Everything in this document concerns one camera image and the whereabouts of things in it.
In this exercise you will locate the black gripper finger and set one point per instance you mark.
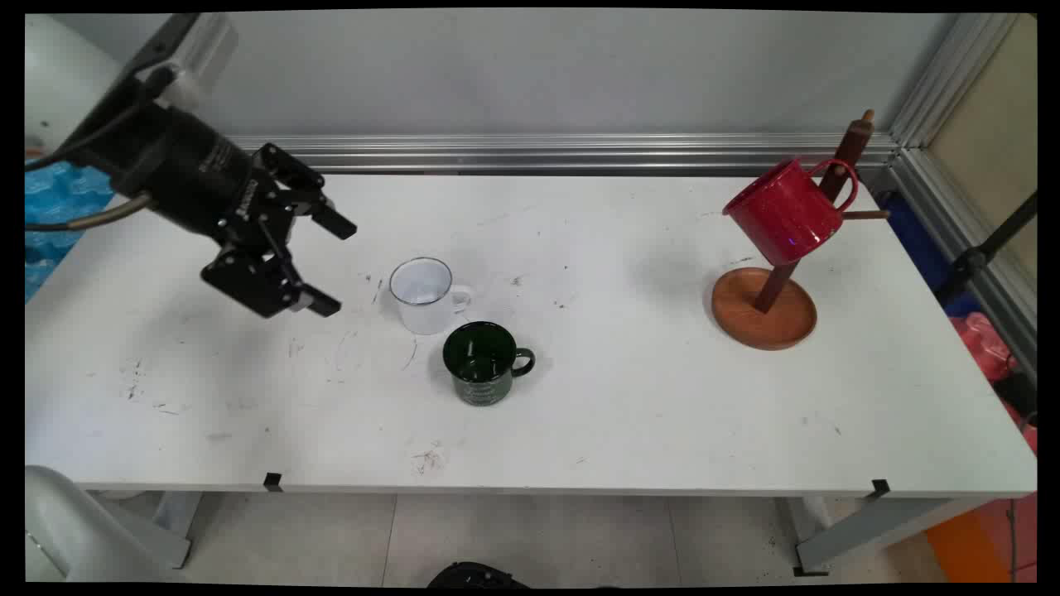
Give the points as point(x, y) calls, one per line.
point(257, 281)
point(298, 186)

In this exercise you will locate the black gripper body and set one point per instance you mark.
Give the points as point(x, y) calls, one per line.
point(182, 170)

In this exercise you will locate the red enamel mug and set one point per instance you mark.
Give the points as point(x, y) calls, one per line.
point(778, 211)

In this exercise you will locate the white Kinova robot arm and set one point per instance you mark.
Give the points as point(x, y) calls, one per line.
point(66, 74)

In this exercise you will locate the blue bubble foam sheet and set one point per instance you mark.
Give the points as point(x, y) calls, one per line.
point(58, 207)

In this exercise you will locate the white enamel mug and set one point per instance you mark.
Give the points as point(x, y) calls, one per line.
point(422, 310)

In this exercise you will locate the black tape piece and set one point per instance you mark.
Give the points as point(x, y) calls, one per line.
point(272, 482)
point(880, 488)

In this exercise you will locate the dark green mug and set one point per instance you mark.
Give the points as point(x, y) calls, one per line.
point(484, 377)

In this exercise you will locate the grey table leg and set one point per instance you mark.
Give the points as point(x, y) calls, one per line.
point(166, 530)
point(861, 530)

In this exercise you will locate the white rounded housing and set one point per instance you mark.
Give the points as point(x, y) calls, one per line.
point(58, 530)

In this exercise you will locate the black object on floor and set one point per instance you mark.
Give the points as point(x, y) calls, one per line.
point(476, 575)

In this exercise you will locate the wooden mug tree stand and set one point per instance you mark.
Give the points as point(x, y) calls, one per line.
point(766, 319)

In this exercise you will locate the blue storage box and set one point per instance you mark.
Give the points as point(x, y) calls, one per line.
point(919, 240)

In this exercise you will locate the black tripod stand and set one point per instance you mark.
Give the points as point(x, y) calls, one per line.
point(973, 261)

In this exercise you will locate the pink plastic packing material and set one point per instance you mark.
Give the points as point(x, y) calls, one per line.
point(981, 343)

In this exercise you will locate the orange floor box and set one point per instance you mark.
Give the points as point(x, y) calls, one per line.
point(961, 550)

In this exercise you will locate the long aluminium frame rail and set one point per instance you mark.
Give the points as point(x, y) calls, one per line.
point(538, 153)

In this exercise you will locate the aluminium side frame rail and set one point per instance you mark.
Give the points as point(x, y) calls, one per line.
point(952, 223)

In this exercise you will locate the aluminium frame upright post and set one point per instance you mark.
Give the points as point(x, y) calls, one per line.
point(952, 74)

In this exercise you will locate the beige wall panel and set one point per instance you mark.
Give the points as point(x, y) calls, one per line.
point(994, 124)

